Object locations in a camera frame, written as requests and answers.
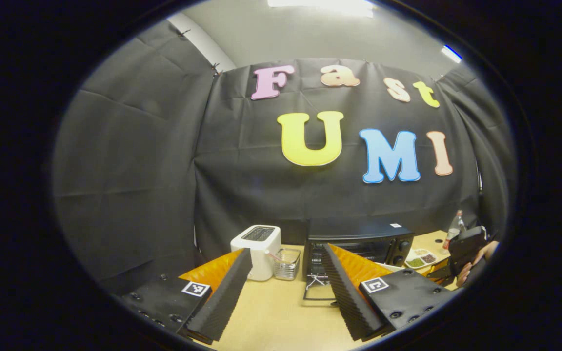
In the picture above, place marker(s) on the white divided dish of beans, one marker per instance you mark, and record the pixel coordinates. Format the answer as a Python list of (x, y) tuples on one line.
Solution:
[(420, 261)]

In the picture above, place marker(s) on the red white striped straw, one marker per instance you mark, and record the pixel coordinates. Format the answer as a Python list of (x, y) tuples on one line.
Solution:
[(276, 257)]

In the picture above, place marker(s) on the ceiling light panel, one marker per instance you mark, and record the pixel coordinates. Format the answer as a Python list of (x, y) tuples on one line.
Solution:
[(451, 53)]

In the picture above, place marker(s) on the black electric oven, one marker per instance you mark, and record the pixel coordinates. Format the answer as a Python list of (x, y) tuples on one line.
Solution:
[(359, 231)]

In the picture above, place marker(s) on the white toaster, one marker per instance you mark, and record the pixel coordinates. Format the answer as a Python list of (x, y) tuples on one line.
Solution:
[(261, 258)]

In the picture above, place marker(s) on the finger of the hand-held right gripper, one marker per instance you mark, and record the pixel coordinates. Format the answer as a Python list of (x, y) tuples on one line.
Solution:
[(439, 270)]

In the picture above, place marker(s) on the clear plastic bottle red label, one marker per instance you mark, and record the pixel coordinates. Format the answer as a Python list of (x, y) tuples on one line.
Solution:
[(455, 226)]

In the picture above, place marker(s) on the pale square plate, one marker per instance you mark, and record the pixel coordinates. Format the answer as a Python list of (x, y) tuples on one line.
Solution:
[(393, 267)]

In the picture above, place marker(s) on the black backdrop cloth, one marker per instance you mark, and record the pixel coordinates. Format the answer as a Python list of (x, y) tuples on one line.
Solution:
[(130, 170)]

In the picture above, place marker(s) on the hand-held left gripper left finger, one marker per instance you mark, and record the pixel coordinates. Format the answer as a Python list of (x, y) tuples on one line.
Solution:
[(222, 302)]

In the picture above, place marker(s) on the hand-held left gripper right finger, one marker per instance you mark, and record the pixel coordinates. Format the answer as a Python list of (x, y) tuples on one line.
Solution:
[(349, 302)]

